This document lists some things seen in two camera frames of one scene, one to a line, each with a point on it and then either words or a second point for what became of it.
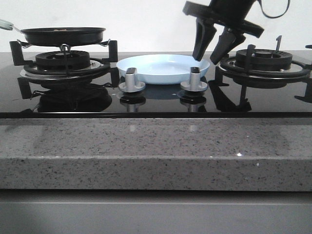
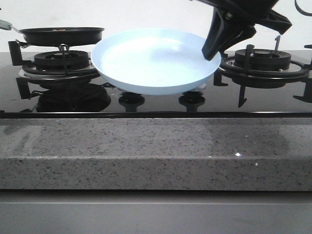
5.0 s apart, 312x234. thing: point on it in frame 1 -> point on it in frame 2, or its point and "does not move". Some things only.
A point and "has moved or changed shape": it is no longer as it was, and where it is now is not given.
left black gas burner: x=62 y=60 does not move
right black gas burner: x=264 y=59 does not move
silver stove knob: x=195 y=84 -> x=197 y=92
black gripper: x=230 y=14 -> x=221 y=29
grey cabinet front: x=154 y=211 does not move
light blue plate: x=161 y=68 has moved or changed shape
